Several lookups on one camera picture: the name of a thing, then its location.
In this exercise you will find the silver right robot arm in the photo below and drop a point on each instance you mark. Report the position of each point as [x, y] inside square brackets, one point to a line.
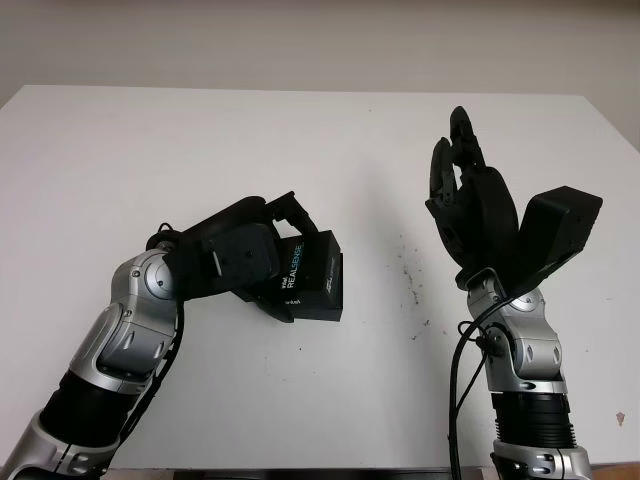
[530, 340]

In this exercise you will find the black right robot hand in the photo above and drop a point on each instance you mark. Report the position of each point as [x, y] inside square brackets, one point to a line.
[480, 215]

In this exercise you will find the black RealSense box lid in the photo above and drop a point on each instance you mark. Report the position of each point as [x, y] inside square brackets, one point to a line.
[305, 280]

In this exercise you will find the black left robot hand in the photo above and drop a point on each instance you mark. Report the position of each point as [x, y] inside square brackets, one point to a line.
[225, 215]

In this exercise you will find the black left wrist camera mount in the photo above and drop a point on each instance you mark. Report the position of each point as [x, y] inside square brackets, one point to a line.
[240, 255]

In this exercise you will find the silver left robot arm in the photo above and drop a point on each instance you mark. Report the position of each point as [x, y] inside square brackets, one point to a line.
[130, 320]

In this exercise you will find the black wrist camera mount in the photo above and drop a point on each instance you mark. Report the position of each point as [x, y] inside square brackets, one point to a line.
[240, 255]
[560, 225]

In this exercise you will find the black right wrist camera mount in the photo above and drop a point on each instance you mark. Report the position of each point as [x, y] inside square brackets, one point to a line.
[560, 225]

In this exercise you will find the black camera box base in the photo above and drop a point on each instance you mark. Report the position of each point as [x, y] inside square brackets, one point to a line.
[330, 312]

